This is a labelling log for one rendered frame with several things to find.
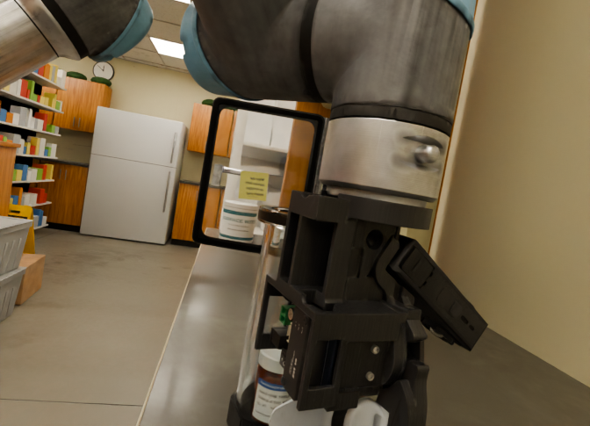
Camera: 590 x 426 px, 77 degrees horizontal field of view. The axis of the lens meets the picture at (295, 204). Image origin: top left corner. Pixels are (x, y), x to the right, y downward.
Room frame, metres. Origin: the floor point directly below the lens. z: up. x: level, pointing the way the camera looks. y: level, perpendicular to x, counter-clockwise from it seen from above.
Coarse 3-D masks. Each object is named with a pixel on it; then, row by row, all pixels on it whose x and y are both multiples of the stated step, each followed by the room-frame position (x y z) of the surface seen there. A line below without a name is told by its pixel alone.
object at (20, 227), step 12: (0, 216) 2.43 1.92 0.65; (0, 228) 2.11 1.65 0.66; (12, 228) 2.25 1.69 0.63; (24, 228) 2.41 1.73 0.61; (0, 240) 2.16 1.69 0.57; (12, 240) 2.30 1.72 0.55; (24, 240) 2.44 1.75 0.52; (0, 252) 2.19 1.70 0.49; (12, 252) 2.33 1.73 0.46; (0, 264) 2.22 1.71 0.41; (12, 264) 2.37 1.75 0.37
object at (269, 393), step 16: (272, 208) 0.35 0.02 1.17; (288, 208) 0.40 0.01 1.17; (272, 224) 0.33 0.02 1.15; (272, 240) 0.34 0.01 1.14; (272, 256) 0.34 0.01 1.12; (256, 272) 0.36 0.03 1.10; (272, 272) 0.33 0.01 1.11; (256, 288) 0.35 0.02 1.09; (256, 304) 0.35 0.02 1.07; (272, 304) 0.33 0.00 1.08; (256, 320) 0.34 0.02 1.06; (272, 320) 0.33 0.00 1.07; (256, 352) 0.34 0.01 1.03; (272, 352) 0.33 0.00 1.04; (256, 368) 0.33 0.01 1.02; (272, 368) 0.33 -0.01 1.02; (240, 384) 0.35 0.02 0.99; (256, 384) 0.33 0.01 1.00; (272, 384) 0.33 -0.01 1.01; (240, 400) 0.35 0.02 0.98; (256, 400) 0.33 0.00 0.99; (272, 400) 0.33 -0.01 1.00; (288, 400) 0.32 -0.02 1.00; (256, 416) 0.33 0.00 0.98
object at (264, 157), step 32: (224, 128) 1.00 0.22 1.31; (256, 128) 1.00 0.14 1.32; (288, 128) 1.00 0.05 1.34; (224, 160) 1.00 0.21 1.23; (256, 160) 1.00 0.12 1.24; (288, 160) 1.00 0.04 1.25; (224, 192) 1.00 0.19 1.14; (256, 192) 1.00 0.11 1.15; (288, 192) 1.00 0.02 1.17; (224, 224) 1.00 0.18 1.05; (256, 224) 1.00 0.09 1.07
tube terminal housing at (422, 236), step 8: (448, 144) 0.89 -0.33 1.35; (432, 208) 0.86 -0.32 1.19; (432, 216) 0.87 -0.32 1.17; (432, 224) 0.88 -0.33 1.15; (400, 232) 0.72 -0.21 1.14; (408, 232) 0.74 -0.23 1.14; (416, 232) 0.78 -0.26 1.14; (424, 232) 0.84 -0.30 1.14; (416, 240) 0.79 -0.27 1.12; (424, 240) 0.85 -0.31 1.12; (424, 248) 0.86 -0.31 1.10
